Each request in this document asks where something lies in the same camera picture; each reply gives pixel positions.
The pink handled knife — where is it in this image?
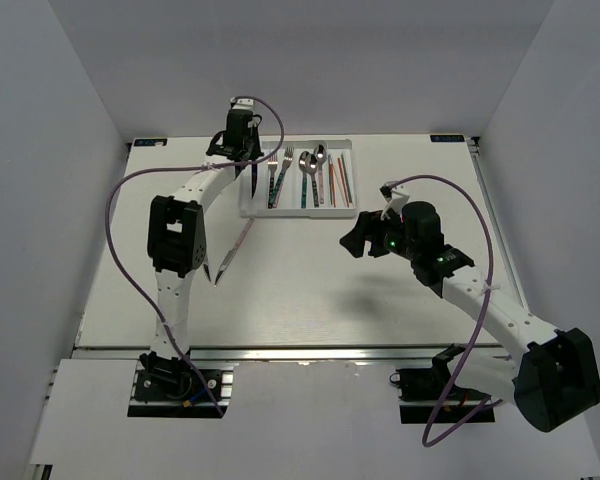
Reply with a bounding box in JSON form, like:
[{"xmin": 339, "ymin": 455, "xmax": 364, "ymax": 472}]
[{"xmin": 213, "ymin": 217, "xmax": 255, "ymax": 286}]

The pink handled spoon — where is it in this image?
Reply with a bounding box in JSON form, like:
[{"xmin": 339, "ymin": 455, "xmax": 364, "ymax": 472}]
[{"xmin": 313, "ymin": 143, "xmax": 327, "ymax": 205}]

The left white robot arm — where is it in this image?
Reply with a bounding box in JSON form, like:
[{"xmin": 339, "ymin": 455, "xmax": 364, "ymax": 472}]
[{"xmin": 140, "ymin": 165, "xmax": 244, "ymax": 399}]

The orange chopstick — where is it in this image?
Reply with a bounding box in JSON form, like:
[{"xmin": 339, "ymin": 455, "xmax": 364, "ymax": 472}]
[
  {"xmin": 328, "ymin": 162, "xmax": 337, "ymax": 208},
  {"xmin": 337, "ymin": 157, "xmax": 352, "ymax": 206}
]

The white divided utensil tray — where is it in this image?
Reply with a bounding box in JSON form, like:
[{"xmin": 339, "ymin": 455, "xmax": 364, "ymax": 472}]
[{"xmin": 238, "ymin": 139, "xmax": 357, "ymax": 219}]

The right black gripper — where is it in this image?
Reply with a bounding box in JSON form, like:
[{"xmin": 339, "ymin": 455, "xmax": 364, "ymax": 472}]
[{"xmin": 339, "ymin": 206, "xmax": 419, "ymax": 262}]

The blue corner sticker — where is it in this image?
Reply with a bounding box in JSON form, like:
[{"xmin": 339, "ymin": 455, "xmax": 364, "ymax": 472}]
[
  {"xmin": 133, "ymin": 138, "xmax": 168, "ymax": 148},
  {"xmin": 430, "ymin": 134, "xmax": 465, "ymax": 143}
]

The right blue corner sticker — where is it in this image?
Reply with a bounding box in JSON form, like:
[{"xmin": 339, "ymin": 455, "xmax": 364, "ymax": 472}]
[{"xmin": 430, "ymin": 134, "xmax": 465, "ymax": 143}]

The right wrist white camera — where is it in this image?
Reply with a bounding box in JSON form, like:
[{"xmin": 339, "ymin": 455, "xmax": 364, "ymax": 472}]
[{"xmin": 380, "ymin": 180, "xmax": 410, "ymax": 221}]

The green handled fork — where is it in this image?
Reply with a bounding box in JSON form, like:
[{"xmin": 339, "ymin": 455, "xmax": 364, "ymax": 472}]
[{"xmin": 273, "ymin": 147, "xmax": 294, "ymax": 203}]

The dark handled knife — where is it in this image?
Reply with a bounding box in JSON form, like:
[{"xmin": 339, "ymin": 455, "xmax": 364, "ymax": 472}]
[{"xmin": 250, "ymin": 162, "xmax": 259, "ymax": 197}]

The dark handled fork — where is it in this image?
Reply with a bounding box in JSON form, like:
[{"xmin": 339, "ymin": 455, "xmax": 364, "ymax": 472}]
[{"xmin": 267, "ymin": 153, "xmax": 278, "ymax": 209}]

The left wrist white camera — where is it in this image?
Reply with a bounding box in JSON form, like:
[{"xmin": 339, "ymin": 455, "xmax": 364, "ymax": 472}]
[{"xmin": 230, "ymin": 96, "xmax": 255, "ymax": 112}]

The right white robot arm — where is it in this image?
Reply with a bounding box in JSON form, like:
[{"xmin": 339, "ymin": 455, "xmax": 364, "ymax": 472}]
[{"xmin": 339, "ymin": 201, "xmax": 600, "ymax": 432}]

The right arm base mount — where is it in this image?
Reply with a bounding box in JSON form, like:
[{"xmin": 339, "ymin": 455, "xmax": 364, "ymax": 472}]
[{"xmin": 388, "ymin": 345, "xmax": 495, "ymax": 426}]

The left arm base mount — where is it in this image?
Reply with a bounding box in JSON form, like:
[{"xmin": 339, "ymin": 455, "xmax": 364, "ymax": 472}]
[{"xmin": 127, "ymin": 352, "xmax": 232, "ymax": 419}]

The green handled knife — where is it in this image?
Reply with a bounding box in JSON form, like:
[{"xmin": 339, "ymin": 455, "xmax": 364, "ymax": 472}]
[{"xmin": 202, "ymin": 256, "xmax": 212, "ymax": 283}]

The green handled spoon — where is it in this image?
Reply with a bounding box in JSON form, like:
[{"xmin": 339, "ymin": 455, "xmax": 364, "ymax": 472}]
[{"xmin": 298, "ymin": 151, "xmax": 310, "ymax": 209}]

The wrist white camera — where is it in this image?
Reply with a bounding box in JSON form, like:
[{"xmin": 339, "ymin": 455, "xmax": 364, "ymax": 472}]
[
  {"xmin": 380, "ymin": 180, "xmax": 410, "ymax": 221},
  {"xmin": 230, "ymin": 96, "xmax": 255, "ymax": 112}
]

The dark handled spoon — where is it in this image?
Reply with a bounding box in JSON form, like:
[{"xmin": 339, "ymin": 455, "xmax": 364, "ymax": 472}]
[{"xmin": 305, "ymin": 154, "xmax": 320, "ymax": 208}]

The left blue corner sticker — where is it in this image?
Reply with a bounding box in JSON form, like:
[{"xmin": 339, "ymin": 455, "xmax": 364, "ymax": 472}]
[{"xmin": 133, "ymin": 138, "xmax": 168, "ymax": 148}]

